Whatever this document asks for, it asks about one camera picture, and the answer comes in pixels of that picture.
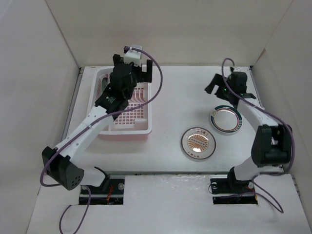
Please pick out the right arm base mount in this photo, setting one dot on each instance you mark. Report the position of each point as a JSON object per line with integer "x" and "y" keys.
{"x": 232, "y": 193}

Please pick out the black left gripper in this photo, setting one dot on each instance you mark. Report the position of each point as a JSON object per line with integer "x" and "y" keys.
{"x": 144, "y": 77}

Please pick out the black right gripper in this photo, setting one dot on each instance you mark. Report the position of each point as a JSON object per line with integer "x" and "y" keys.
{"x": 218, "y": 80}

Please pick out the green red rimmed plate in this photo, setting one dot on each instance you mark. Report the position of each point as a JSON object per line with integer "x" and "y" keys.
{"x": 226, "y": 119}

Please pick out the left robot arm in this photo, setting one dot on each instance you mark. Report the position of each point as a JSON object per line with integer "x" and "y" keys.
{"x": 61, "y": 161}

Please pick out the white pink dish rack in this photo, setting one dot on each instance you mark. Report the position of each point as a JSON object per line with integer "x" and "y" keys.
{"x": 129, "y": 126}

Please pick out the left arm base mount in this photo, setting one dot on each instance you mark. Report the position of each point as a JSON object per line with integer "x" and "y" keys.
{"x": 113, "y": 193}

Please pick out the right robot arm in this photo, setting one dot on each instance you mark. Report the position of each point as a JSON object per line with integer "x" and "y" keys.
{"x": 273, "y": 144}

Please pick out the orange sunburst plate near front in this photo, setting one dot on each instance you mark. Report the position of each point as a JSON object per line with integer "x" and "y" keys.
{"x": 198, "y": 144}

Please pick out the blue floral pattern plate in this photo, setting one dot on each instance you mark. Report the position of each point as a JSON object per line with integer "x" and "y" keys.
{"x": 104, "y": 83}

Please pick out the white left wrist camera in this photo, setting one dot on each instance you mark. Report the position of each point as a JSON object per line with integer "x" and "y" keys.
{"x": 132, "y": 54}

